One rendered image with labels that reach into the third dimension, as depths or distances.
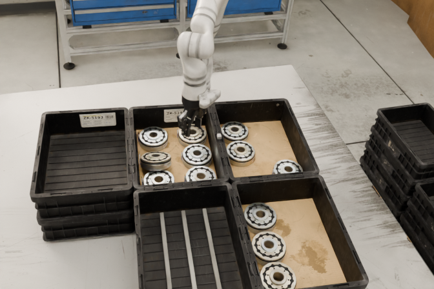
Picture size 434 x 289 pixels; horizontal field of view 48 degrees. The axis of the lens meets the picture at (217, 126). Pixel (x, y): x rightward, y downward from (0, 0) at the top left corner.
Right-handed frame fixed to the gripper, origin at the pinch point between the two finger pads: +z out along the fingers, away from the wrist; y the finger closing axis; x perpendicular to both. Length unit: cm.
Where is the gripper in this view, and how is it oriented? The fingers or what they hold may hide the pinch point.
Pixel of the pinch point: (192, 128)
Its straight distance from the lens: 158.2
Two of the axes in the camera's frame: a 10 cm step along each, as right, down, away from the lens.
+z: -0.6, 7.5, 6.5
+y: -5.7, 5.1, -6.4
